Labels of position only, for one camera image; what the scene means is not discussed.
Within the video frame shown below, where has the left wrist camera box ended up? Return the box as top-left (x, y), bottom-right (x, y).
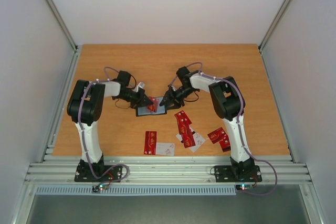
top-left (133, 82), bottom-right (145, 92)

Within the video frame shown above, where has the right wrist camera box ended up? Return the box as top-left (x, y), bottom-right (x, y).
top-left (168, 82), bottom-right (177, 91)

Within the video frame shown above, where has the red striped card far right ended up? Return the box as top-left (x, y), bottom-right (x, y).
top-left (222, 146), bottom-right (231, 152)

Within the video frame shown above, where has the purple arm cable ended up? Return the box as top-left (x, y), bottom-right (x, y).
top-left (78, 66), bottom-right (131, 183)
top-left (170, 62), bottom-right (278, 196)

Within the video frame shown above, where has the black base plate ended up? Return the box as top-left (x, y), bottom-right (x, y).
top-left (213, 165), bottom-right (262, 183)
top-left (74, 164), bottom-right (122, 183)

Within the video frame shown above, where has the white card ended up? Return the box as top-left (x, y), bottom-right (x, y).
top-left (189, 133), bottom-right (206, 153)
top-left (155, 142), bottom-right (175, 156)

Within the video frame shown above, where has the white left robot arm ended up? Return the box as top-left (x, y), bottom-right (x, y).
top-left (67, 70), bottom-right (153, 182)

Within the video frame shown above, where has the small circuit board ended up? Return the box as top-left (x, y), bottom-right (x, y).
top-left (92, 184), bottom-right (109, 193)
top-left (236, 184), bottom-right (255, 191)

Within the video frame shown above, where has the left aluminium frame post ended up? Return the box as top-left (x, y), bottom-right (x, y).
top-left (29, 0), bottom-right (79, 51)

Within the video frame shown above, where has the right small circuit board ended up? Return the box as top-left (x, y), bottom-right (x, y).
top-left (236, 184), bottom-right (255, 191)

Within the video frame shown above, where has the left small circuit board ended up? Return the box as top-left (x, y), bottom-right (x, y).
top-left (92, 184), bottom-right (109, 193)

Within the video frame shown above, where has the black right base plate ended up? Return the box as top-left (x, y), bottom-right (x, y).
top-left (213, 165), bottom-right (262, 183)

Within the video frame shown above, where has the red vip card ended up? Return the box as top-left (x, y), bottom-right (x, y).
top-left (181, 131), bottom-right (196, 148)
top-left (219, 134), bottom-right (230, 149)
top-left (147, 97), bottom-right (160, 113)
top-left (207, 127), bottom-right (228, 144)
top-left (144, 139), bottom-right (157, 155)

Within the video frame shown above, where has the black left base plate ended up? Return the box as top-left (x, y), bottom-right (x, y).
top-left (74, 164), bottom-right (122, 183)

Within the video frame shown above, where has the red card under left pile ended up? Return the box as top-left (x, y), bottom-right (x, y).
top-left (145, 131), bottom-right (157, 145)

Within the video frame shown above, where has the white card right centre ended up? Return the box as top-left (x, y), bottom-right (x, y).
top-left (189, 133), bottom-right (206, 153)

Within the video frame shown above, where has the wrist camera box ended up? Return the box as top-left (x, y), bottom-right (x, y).
top-left (168, 82), bottom-right (177, 91)
top-left (133, 82), bottom-right (145, 92)

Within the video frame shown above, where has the grey slotted cable duct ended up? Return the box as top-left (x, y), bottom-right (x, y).
top-left (35, 185), bottom-right (236, 196)

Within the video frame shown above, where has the right aluminium frame post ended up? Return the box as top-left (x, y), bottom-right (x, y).
top-left (258, 0), bottom-right (309, 51)

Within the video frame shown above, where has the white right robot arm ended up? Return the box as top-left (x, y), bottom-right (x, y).
top-left (160, 67), bottom-right (254, 180)

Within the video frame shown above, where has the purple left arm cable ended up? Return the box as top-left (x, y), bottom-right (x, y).
top-left (78, 66), bottom-right (131, 183)

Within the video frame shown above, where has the black leather card holder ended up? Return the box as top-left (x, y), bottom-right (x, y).
top-left (136, 97), bottom-right (167, 116)

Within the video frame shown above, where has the aluminium frame post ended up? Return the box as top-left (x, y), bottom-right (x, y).
top-left (258, 0), bottom-right (309, 51)
top-left (29, 0), bottom-right (79, 51)

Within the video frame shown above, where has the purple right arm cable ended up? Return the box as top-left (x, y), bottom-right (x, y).
top-left (170, 62), bottom-right (278, 196)

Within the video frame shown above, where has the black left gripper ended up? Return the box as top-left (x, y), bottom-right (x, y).
top-left (119, 88), bottom-right (154, 109)

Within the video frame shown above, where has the red card upper centre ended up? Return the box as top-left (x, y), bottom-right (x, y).
top-left (174, 110), bottom-right (192, 125)

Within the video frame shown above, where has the aluminium rail base front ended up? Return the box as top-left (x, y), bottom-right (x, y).
top-left (24, 155), bottom-right (312, 185)

